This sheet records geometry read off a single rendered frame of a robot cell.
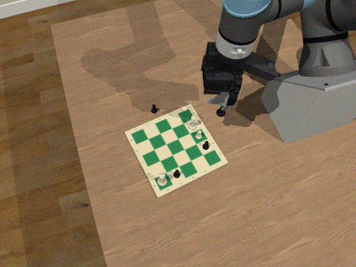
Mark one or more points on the green and cream chessboard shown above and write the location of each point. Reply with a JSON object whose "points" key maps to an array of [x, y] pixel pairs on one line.
{"points": [[166, 144]]}

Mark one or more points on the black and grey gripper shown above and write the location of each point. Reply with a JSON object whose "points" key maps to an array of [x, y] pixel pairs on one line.
{"points": [[222, 78]]}

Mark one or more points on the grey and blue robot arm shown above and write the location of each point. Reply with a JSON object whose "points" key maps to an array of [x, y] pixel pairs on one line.
{"points": [[325, 23]]}

